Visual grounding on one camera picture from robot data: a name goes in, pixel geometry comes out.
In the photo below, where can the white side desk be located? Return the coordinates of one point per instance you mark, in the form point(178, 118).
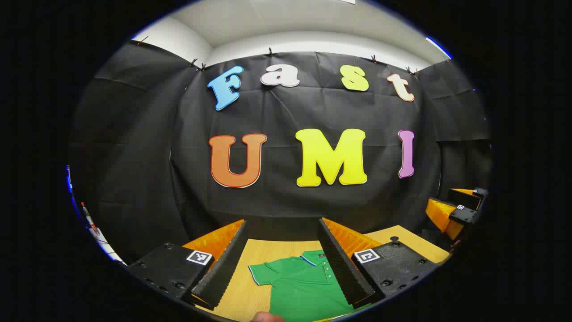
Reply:
point(105, 246)

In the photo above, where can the green polo T-shirt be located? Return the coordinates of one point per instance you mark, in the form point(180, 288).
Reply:
point(304, 286)

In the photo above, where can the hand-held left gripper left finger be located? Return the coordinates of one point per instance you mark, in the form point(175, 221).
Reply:
point(223, 268)

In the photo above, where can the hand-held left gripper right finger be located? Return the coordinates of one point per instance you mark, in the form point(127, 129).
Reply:
point(344, 268)

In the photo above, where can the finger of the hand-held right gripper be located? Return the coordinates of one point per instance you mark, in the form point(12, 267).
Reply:
point(464, 196)
point(440, 214)

